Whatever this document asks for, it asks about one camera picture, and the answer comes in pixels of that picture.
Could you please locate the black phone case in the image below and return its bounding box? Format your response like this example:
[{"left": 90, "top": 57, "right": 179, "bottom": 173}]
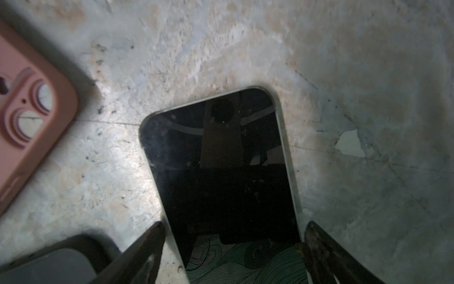
[{"left": 1, "top": 234, "right": 121, "bottom": 284}]

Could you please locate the black screen silver phone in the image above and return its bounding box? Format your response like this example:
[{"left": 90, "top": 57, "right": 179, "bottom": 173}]
[{"left": 139, "top": 86, "right": 308, "bottom": 284}]

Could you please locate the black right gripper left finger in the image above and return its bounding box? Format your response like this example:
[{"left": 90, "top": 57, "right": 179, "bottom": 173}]
[{"left": 91, "top": 221, "right": 166, "bottom": 284}]

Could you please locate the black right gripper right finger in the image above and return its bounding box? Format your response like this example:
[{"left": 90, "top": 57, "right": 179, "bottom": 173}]
[{"left": 297, "top": 221, "right": 384, "bottom": 284}]

